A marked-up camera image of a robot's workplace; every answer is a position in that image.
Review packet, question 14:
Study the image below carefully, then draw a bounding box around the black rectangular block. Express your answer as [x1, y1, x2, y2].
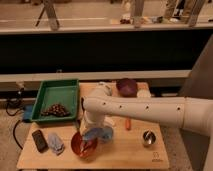
[32, 130, 48, 153]

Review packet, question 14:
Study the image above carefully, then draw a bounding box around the white and blue gripper body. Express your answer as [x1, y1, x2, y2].
[83, 126, 106, 141]

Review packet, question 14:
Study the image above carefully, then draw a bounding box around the green plastic tray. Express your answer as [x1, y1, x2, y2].
[31, 79, 79, 123]

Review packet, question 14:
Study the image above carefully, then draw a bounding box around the red bowl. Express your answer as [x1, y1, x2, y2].
[71, 132, 98, 158]

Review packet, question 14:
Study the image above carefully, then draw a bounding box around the grey crumpled cloth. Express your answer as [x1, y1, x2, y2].
[48, 133, 65, 155]

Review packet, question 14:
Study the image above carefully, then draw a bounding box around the black cable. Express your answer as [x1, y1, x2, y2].
[5, 96, 25, 150]

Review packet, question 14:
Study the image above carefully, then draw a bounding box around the orange carrot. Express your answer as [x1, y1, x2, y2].
[125, 118, 131, 131]

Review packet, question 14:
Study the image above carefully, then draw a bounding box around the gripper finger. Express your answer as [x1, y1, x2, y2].
[85, 141, 95, 149]

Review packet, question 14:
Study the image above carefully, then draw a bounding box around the blue box under tray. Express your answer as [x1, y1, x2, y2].
[22, 105, 33, 123]

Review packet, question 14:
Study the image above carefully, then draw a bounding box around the small metal cup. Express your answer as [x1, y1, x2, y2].
[143, 131, 156, 147]

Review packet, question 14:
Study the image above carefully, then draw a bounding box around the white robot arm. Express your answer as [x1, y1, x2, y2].
[83, 82, 213, 171]

